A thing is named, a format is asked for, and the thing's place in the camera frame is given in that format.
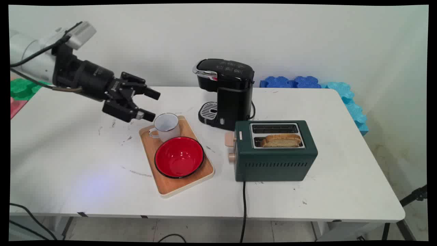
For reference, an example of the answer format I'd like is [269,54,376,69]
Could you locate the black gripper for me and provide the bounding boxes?
[52,44,161,123]

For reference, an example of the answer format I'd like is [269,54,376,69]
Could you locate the beige toaster lever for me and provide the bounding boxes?
[224,131,237,148]

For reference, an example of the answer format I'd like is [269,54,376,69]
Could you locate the white enamel mug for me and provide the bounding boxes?
[148,113,181,142]

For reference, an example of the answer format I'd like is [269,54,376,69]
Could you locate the red bowl with black rim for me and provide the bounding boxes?
[154,136,205,179]

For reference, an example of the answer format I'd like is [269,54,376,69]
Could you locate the wooden serving tray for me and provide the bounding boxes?
[139,115,215,199]

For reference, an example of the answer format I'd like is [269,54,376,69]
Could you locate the black coffee machine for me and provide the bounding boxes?
[192,58,256,132]

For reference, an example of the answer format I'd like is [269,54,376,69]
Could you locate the green foam puzzle mat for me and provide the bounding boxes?
[10,78,52,101]

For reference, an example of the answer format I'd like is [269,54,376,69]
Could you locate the pink foam puzzle mat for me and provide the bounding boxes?
[10,97,28,120]

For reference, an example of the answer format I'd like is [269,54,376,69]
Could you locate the grey table leg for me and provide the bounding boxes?
[310,221,324,241]
[61,216,74,240]

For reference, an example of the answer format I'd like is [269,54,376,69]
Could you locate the blue foam puzzle mat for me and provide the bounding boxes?
[294,76,322,89]
[259,76,295,89]

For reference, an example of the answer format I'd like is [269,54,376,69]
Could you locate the toasted bread slice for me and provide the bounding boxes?
[261,134,303,148]

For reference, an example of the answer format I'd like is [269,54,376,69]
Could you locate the dark green toaster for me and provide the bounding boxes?
[234,120,319,182]

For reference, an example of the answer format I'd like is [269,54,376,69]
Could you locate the cyan foam puzzle mat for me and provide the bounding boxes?
[320,81,369,137]

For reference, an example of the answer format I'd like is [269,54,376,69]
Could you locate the black tripod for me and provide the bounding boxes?
[381,184,428,242]

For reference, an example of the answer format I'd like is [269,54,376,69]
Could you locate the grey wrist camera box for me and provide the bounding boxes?
[56,21,97,50]

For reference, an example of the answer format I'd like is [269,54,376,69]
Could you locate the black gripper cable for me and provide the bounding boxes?
[10,68,83,93]

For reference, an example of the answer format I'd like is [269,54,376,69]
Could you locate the black camera cable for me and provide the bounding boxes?
[10,21,83,67]

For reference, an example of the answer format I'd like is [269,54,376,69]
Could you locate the black looped floor cable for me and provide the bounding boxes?
[157,234,187,243]

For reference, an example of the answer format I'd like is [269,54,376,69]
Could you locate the black toaster power cable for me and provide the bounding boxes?
[239,181,248,243]

